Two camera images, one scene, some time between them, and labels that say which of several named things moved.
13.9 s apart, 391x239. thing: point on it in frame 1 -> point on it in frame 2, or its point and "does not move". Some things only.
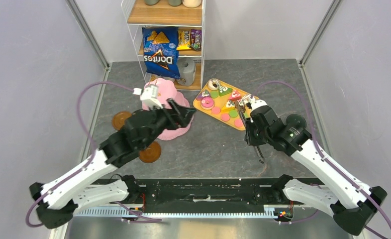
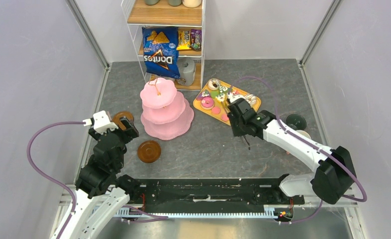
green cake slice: (223, 90) does not move
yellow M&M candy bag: (184, 40) does not move
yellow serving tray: (218, 99) does not move
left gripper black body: (163, 120) -> (126, 135)
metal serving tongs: (261, 160) -> (243, 137)
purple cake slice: (205, 93) does not move
